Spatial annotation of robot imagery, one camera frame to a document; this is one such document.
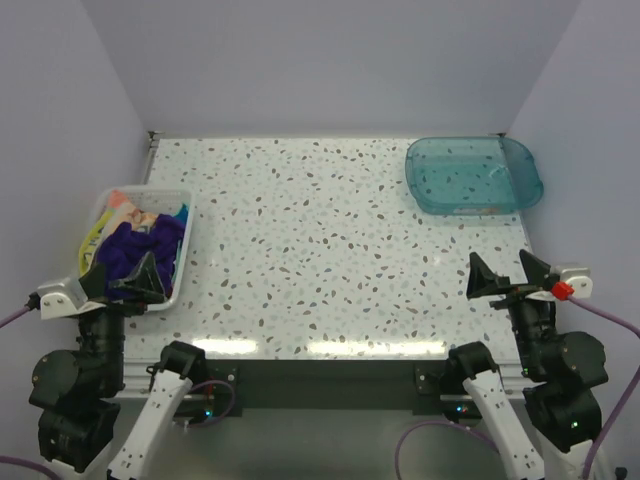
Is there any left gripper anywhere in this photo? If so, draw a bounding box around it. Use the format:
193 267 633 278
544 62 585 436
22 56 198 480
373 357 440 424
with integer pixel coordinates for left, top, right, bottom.
75 250 162 390

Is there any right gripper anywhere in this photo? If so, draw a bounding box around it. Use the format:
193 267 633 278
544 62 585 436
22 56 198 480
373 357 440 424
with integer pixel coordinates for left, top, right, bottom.
466 247 556 374

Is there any purple towel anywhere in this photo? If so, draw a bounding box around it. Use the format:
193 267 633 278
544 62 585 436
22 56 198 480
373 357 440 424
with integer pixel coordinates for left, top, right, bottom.
97 214 185 296

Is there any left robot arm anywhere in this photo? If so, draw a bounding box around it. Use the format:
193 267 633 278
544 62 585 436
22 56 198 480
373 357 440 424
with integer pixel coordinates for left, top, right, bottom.
29 253 208 479

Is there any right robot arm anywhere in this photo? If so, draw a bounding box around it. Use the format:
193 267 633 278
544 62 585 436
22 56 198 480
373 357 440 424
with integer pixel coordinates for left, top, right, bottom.
439 250 608 479

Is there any white plastic laundry basket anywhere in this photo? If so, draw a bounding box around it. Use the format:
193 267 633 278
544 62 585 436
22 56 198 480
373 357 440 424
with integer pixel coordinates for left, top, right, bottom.
85 185 195 311

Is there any colourful printed towel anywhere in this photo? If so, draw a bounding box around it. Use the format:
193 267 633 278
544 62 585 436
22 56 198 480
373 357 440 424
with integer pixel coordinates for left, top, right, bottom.
78 189 158 275

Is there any blue towel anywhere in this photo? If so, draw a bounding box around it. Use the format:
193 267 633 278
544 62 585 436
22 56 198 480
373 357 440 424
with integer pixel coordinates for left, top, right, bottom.
174 204 189 224

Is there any teal translucent plastic bin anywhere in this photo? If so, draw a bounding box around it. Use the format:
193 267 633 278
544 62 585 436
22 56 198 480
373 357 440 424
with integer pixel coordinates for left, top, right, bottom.
405 136 544 216

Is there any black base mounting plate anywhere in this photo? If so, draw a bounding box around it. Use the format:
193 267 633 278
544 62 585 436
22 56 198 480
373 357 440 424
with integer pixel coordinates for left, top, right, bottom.
175 360 481 424

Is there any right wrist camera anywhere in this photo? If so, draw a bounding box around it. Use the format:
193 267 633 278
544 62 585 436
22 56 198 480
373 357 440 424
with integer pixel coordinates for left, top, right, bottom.
548 264 593 301

